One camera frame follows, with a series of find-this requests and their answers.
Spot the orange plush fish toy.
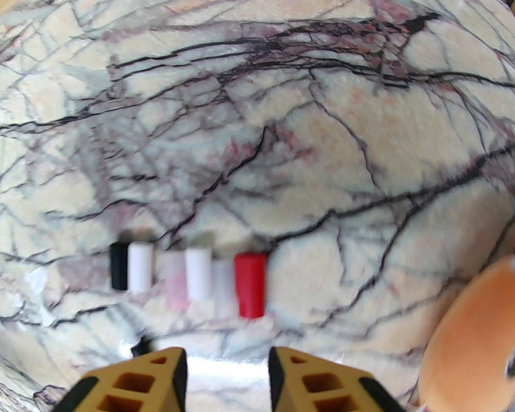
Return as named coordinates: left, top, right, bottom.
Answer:
left=418, top=206, right=515, bottom=412

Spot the red pen cap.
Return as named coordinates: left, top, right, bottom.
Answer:
left=234, top=252, right=267, bottom=319

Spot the black pen cap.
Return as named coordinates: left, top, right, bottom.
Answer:
left=110, top=243, right=129, bottom=291

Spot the white pen cap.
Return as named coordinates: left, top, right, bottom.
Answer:
left=128, top=242, right=154, bottom=293
left=185, top=248, right=213, bottom=301

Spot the clear pink pen cap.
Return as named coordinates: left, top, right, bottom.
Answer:
left=158, top=251, right=190, bottom=312

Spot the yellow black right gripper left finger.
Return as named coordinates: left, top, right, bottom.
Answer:
left=60, top=347, right=188, bottom=412

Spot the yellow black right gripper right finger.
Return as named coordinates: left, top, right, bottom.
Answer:
left=268, top=347, right=408, bottom=412

